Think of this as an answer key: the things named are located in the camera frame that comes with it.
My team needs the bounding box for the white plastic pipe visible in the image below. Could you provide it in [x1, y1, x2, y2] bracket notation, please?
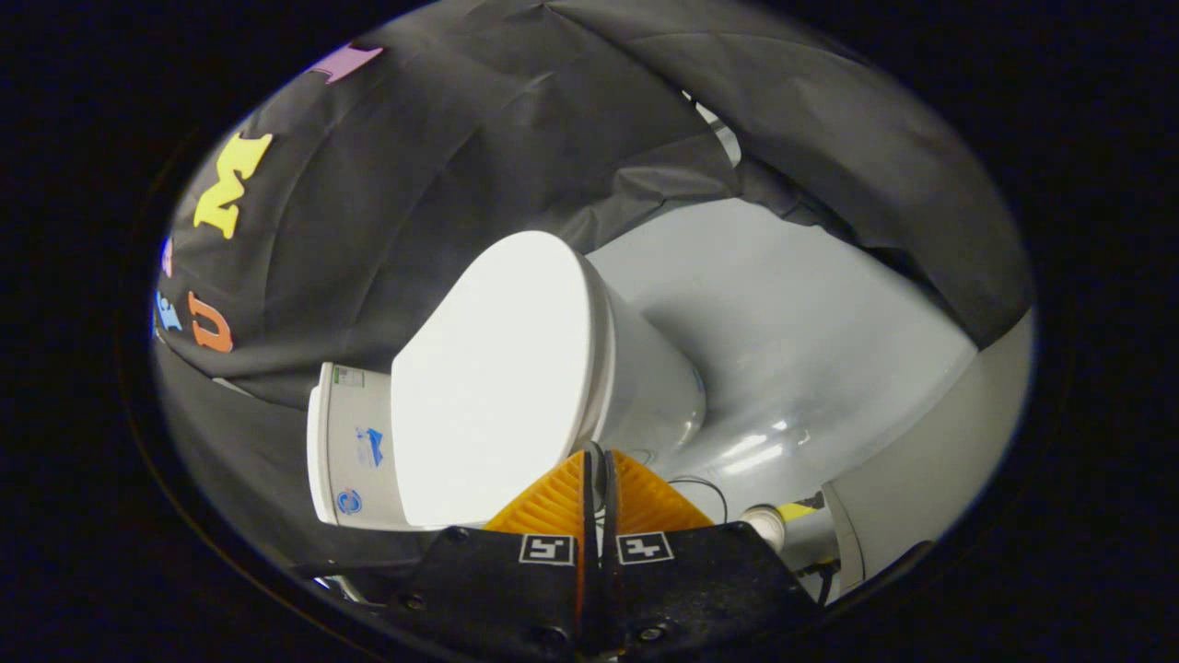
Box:
[741, 504, 787, 553]

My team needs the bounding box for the white toilet lid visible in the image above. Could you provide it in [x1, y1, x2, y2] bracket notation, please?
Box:
[391, 230, 613, 530]

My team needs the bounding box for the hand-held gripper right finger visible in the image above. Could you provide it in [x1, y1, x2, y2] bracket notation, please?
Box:
[603, 449, 821, 659]

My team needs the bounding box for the black backdrop cloth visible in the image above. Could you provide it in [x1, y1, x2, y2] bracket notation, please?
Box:
[152, 0, 1034, 564]

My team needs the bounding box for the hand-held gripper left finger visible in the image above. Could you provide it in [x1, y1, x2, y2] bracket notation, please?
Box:
[382, 449, 591, 659]

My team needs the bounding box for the white ceramic toilet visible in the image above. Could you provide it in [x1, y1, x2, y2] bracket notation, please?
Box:
[307, 249, 708, 533]

